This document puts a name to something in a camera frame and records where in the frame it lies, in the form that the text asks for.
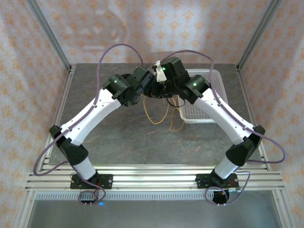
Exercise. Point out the white perforated plastic basket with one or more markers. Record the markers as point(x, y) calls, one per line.
point(202, 114)

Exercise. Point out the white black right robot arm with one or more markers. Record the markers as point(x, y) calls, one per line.
point(225, 116)

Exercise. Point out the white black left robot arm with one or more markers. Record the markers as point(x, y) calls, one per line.
point(90, 116)

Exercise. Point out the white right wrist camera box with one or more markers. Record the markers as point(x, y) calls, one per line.
point(160, 76)

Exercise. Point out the aluminium table side rail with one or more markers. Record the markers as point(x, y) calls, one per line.
point(65, 95)
point(244, 95)

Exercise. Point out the aluminium frame post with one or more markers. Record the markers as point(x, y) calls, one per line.
point(259, 33)
point(47, 33)

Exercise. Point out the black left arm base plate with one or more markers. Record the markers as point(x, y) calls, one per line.
point(107, 181)

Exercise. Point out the aluminium mounting rail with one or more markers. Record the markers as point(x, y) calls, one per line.
point(154, 178)

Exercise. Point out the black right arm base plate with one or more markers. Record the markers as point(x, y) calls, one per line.
point(202, 181)

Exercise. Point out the aluminium frame leg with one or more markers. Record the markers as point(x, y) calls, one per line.
point(23, 211)
point(283, 211)

